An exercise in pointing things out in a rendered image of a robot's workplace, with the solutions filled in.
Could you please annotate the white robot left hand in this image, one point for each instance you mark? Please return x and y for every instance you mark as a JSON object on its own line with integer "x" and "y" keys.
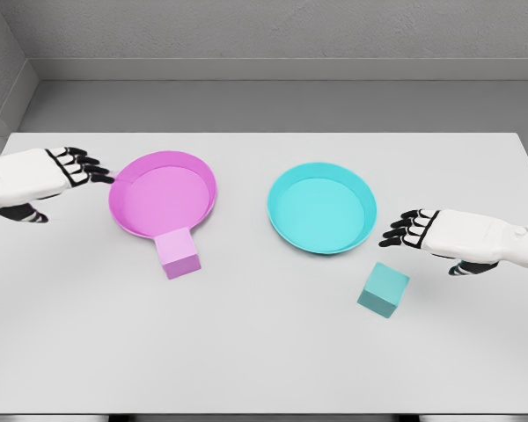
{"x": 22, "y": 178}

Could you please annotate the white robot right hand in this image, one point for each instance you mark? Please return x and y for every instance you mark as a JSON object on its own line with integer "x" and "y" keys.
{"x": 471, "y": 235}

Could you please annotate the cyan cube block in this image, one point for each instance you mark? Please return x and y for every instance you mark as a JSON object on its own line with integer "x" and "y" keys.
{"x": 385, "y": 285}

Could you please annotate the pink round plate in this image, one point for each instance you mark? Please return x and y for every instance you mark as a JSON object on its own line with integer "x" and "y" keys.
{"x": 167, "y": 198}

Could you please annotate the cyan round plate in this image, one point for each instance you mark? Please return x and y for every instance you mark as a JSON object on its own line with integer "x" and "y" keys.
{"x": 319, "y": 211}

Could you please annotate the pink cube block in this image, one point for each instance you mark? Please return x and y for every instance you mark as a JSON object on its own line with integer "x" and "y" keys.
{"x": 176, "y": 250}

